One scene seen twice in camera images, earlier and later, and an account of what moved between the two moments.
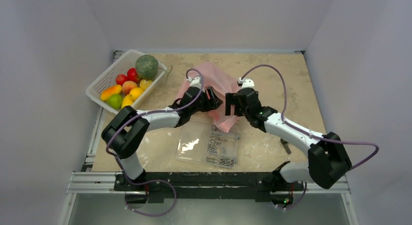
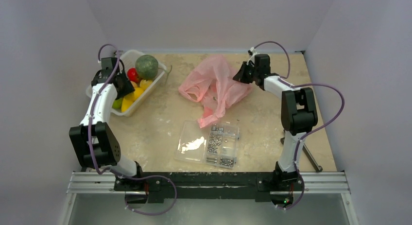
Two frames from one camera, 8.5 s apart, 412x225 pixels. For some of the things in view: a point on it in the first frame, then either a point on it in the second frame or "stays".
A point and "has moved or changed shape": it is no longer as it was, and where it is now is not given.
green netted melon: x=146 y=66 stays
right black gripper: x=238 y=101 to x=243 y=73
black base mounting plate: x=236 y=186 stays
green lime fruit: x=114 y=101 stays
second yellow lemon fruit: x=127 y=101 stays
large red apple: x=132 y=75 stays
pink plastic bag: x=221 y=80 has moved or changed shape
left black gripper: x=211 y=104 to x=128 y=88
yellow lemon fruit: x=135 y=93 stays
